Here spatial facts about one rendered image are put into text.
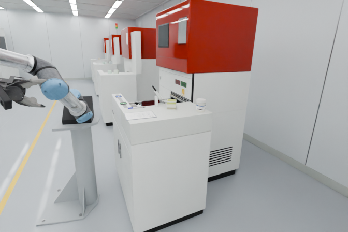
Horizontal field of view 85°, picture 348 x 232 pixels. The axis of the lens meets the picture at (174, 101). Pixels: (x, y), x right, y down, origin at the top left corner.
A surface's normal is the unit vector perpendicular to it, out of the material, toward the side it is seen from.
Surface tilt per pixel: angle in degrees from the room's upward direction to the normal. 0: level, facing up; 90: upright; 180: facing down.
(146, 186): 90
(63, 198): 90
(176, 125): 90
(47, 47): 90
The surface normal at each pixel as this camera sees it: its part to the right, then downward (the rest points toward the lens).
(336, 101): -0.91, 0.09
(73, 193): 0.21, 0.26
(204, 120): 0.41, 0.25
